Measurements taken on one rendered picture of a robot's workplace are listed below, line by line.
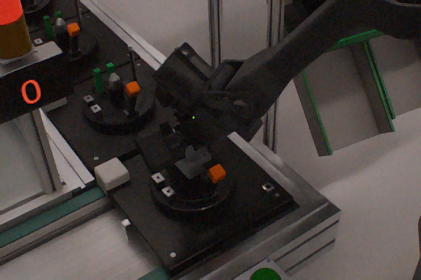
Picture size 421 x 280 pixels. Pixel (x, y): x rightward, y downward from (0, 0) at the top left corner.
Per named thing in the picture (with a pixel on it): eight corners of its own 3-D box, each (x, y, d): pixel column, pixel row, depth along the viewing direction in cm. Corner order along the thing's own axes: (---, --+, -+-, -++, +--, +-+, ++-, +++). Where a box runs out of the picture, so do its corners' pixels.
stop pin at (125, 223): (134, 239, 96) (131, 223, 93) (127, 242, 96) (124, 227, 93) (130, 233, 97) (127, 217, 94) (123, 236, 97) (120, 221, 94)
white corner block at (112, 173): (132, 187, 101) (129, 171, 99) (108, 199, 100) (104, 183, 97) (119, 171, 104) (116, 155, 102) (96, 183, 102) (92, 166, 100)
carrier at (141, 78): (206, 123, 113) (203, 70, 105) (93, 178, 103) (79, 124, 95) (143, 64, 128) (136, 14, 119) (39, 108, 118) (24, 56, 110)
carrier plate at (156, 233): (293, 205, 97) (294, 196, 96) (170, 278, 88) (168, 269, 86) (210, 127, 112) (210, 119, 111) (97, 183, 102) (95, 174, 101)
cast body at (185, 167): (212, 167, 94) (210, 135, 89) (189, 180, 92) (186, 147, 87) (183, 139, 99) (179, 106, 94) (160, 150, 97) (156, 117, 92)
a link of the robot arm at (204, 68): (283, 73, 74) (214, 7, 72) (259, 112, 69) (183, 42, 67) (232, 114, 82) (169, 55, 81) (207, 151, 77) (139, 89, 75)
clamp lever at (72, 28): (80, 51, 124) (80, 28, 117) (72, 54, 123) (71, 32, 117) (72, 39, 125) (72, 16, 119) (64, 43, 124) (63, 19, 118)
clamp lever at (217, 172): (218, 194, 93) (227, 173, 87) (207, 200, 93) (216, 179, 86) (205, 177, 95) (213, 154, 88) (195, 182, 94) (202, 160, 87)
